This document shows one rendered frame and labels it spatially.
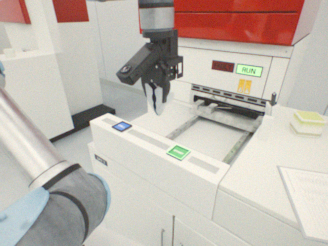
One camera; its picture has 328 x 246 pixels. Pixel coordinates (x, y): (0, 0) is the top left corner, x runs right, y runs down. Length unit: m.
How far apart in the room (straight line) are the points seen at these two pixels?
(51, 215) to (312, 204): 0.52
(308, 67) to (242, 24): 1.61
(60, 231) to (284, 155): 0.60
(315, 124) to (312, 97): 1.78
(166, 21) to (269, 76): 0.68
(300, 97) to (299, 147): 1.86
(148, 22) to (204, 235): 0.61
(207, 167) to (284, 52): 0.62
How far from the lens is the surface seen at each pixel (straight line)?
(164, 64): 0.48
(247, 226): 0.60
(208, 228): 0.69
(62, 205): 0.39
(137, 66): 0.43
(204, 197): 0.60
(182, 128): 0.98
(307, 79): 2.56
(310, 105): 2.63
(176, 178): 0.62
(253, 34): 0.99
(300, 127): 0.82
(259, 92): 1.07
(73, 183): 0.45
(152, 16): 0.46
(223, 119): 1.04
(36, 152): 0.49
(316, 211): 0.58
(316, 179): 0.66
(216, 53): 1.10
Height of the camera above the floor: 1.35
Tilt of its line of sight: 29 degrees down
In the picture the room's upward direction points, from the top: straight up
